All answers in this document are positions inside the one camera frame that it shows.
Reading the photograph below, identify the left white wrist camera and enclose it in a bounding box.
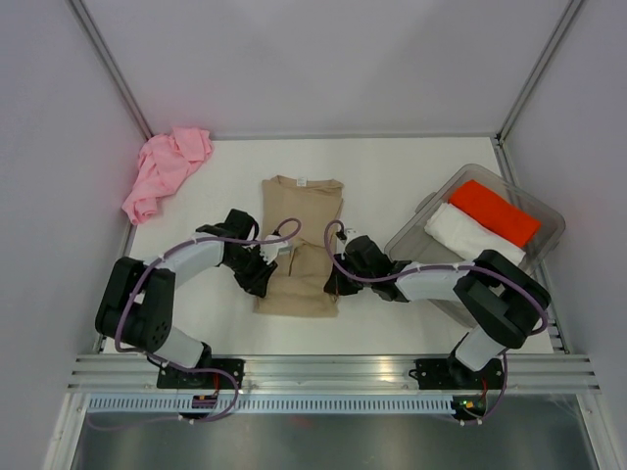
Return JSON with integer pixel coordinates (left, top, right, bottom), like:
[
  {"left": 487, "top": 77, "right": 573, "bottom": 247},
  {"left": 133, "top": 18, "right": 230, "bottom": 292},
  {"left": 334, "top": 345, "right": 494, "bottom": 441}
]
[{"left": 260, "top": 234, "right": 292, "bottom": 263}]

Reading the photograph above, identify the beige t shirt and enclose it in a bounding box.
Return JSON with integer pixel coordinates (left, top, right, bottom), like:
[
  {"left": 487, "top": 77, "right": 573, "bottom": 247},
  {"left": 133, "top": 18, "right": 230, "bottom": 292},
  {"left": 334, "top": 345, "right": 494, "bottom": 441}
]
[{"left": 255, "top": 175, "right": 344, "bottom": 318}]

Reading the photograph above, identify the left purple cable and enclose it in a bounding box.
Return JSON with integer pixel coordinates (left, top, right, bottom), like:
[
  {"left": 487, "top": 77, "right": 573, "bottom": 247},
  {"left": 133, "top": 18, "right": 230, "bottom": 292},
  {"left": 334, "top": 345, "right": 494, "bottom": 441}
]
[{"left": 87, "top": 217, "right": 303, "bottom": 432}]

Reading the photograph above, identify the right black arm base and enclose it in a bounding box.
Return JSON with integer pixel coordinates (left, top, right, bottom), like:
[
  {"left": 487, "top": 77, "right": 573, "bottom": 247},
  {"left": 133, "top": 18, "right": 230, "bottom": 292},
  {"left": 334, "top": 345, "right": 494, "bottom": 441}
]
[{"left": 408, "top": 357, "right": 506, "bottom": 392}]

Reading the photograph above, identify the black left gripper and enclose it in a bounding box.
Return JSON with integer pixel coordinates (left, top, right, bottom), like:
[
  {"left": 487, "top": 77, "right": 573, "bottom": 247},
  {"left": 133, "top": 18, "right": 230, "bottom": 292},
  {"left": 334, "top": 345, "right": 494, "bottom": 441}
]
[{"left": 223, "top": 246, "right": 277, "bottom": 299}]

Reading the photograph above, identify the rolled orange t shirt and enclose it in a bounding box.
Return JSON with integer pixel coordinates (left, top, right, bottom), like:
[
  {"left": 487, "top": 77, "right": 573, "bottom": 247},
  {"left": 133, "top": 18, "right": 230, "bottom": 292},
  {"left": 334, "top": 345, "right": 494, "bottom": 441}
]
[{"left": 448, "top": 179, "right": 542, "bottom": 248}]

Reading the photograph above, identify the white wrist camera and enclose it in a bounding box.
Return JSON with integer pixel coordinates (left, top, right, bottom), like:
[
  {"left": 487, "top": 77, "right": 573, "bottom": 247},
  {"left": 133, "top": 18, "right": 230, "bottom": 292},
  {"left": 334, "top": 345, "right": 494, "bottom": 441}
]
[
  {"left": 336, "top": 228, "right": 362, "bottom": 246},
  {"left": 260, "top": 234, "right": 292, "bottom": 263}
]

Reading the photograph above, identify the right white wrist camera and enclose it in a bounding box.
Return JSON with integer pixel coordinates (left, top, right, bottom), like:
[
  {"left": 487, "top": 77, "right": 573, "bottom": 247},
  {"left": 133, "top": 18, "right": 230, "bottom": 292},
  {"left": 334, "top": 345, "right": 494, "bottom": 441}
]
[{"left": 336, "top": 228, "right": 362, "bottom": 246}]

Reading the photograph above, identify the right aluminium frame post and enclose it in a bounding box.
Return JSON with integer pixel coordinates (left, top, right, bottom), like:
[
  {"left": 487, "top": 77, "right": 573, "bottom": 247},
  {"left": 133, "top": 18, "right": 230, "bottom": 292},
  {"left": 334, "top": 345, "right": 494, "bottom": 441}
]
[{"left": 494, "top": 0, "right": 587, "bottom": 147}]

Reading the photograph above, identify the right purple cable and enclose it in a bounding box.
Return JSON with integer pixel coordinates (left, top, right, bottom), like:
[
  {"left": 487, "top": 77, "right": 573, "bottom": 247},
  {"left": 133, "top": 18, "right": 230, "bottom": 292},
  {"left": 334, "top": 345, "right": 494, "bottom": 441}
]
[{"left": 324, "top": 219, "right": 550, "bottom": 427}]

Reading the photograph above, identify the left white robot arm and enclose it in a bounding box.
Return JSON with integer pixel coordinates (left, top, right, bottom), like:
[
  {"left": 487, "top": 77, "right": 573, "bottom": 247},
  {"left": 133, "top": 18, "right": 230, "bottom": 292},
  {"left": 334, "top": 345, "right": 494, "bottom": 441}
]
[{"left": 95, "top": 210, "right": 287, "bottom": 388}]

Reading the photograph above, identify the clear grey plastic bin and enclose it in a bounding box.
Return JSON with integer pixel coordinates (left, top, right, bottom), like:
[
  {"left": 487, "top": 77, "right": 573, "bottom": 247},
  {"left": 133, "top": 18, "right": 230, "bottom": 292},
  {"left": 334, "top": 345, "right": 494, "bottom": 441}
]
[{"left": 383, "top": 164, "right": 567, "bottom": 327}]

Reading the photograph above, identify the purple cable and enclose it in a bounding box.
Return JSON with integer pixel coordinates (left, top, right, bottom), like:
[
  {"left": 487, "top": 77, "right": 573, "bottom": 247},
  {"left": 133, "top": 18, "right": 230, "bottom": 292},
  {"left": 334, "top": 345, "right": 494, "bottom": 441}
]
[
  {"left": 87, "top": 217, "right": 303, "bottom": 432},
  {"left": 324, "top": 219, "right": 550, "bottom": 427}
]

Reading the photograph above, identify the aluminium front rail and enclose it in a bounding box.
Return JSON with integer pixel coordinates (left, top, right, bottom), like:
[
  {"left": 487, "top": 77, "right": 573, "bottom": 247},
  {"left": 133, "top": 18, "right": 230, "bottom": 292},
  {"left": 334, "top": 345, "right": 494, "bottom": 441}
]
[{"left": 67, "top": 353, "right": 601, "bottom": 395}]

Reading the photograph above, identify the white t shirt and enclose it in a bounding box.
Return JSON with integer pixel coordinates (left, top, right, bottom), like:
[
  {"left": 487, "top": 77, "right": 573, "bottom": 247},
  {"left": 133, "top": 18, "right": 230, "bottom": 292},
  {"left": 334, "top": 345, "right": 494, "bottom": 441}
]
[{"left": 424, "top": 203, "right": 525, "bottom": 265}]

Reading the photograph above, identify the white slotted cable duct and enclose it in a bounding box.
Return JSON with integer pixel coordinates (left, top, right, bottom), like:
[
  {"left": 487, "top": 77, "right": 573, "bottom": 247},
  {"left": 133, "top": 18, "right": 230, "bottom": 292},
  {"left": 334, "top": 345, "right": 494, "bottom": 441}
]
[{"left": 87, "top": 394, "right": 454, "bottom": 415}]

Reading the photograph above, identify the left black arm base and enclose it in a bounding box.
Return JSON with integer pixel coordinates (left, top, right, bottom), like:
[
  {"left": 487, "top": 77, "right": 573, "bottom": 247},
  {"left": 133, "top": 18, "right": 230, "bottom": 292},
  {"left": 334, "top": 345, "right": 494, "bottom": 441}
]
[{"left": 157, "top": 357, "right": 245, "bottom": 391}]

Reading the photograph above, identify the pink crumpled t shirt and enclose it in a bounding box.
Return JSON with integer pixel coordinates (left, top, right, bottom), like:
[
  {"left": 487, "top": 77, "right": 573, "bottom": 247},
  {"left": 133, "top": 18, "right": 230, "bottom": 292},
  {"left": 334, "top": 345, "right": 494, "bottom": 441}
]
[{"left": 121, "top": 127, "right": 214, "bottom": 225}]

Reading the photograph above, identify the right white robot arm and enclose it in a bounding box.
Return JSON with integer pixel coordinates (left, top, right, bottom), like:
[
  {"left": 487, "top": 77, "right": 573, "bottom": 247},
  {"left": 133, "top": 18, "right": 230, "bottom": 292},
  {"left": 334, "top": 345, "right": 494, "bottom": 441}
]
[{"left": 324, "top": 231, "right": 551, "bottom": 387}]

